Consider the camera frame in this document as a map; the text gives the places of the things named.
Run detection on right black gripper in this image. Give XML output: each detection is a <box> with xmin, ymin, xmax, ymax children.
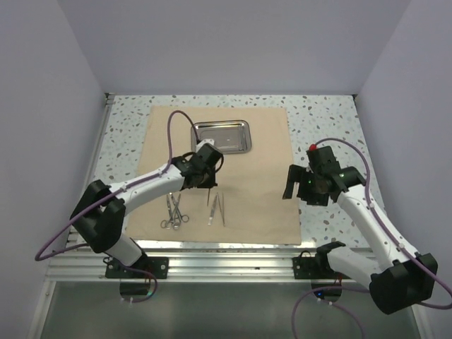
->
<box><xmin>282</xmin><ymin>164</ymin><xmax>329</xmax><ymax>206</ymax></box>

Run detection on steel instrument tray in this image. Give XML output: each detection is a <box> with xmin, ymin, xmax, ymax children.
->
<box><xmin>190</xmin><ymin>120</ymin><xmax>252</xmax><ymax>155</ymax></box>

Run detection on beige cloth wrap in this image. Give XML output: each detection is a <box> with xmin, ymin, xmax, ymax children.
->
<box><xmin>126</xmin><ymin>107</ymin><xmax>302</xmax><ymax>245</ymax></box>

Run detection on steel forceps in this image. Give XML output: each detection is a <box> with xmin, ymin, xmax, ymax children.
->
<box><xmin>169</xmin><ymin>194</ymin><xmax>190</xmax><ymax>229</ymax></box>

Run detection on steel surgical scissors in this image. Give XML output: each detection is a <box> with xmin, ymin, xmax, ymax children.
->
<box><xmin>160</xmin><ymin>193</ymin><xmax>179</xmax><ymax>230</ymax></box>

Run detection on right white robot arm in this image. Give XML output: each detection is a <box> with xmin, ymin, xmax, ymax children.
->
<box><xmin>282</xmin><ymin>165</ymin><xmax>438</xmax><ymax>314</ymax></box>

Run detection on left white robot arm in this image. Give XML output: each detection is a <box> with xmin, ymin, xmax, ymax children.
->
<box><xmin>70</xmin><ymin>145</ymin><xmax>224</xmax><ymax>278</ymax></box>

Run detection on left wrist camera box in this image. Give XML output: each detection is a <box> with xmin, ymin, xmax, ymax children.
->
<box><xmin>195</xmin><ymin>138</ymin><xmax>224</xmax><ymax>169</ymax></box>

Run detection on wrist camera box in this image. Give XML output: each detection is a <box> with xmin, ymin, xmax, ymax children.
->
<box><xmin>195</xmin><ymin>138</ymin><xmax>224</xmax><ymax>169</ymax></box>
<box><xmin>307</xmin><ymin>145</ymin><xmax>341</xmax><ymax>175</ymax></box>

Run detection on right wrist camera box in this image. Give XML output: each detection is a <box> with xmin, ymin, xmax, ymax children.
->
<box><xmin>307</xmin><ymin>145</ymin><xmax>341</xmax><ymax>175</ymax></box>

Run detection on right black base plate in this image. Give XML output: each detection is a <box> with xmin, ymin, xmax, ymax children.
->
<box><xmin>292</xmin><ymin>251</ymin><xmax>350</xmax><ymax>280</ymax></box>

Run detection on aluminium front rail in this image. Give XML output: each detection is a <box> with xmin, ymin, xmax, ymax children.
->
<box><xmin>44</xmin><ymin>246</ymin><xmax>417</xmax><ymax>283</ymax></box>

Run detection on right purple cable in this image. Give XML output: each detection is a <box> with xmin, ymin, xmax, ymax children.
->
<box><xmin>292</xmin><ymin>137</ymin><xmax>452</xmax><ymax>339</ymax></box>

